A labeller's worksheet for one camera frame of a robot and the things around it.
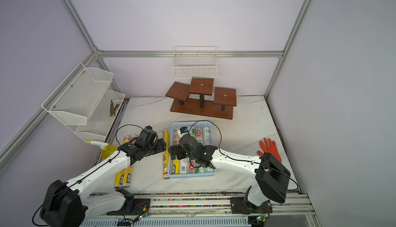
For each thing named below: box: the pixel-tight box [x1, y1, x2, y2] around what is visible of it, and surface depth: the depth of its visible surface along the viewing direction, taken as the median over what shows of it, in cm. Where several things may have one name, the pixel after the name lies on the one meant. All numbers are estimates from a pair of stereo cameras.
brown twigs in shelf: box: [109, 99, 120, 117], surface depth 97 cm
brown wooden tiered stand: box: [165, 78, 238, 120], surface depth 106 cm
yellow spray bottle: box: [86, 140, 119, 159], surface depth 80 cm
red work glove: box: [256, 137, 283, 163], surface depth 97 cm
